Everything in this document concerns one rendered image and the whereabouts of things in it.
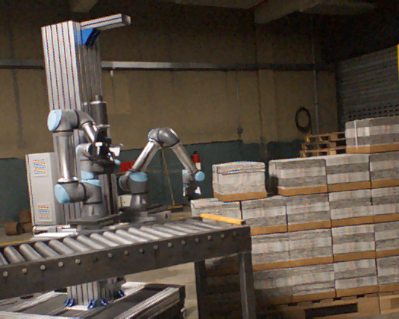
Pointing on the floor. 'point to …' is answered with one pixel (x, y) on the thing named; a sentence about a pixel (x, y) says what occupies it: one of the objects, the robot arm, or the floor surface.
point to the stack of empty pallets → (324, 144)
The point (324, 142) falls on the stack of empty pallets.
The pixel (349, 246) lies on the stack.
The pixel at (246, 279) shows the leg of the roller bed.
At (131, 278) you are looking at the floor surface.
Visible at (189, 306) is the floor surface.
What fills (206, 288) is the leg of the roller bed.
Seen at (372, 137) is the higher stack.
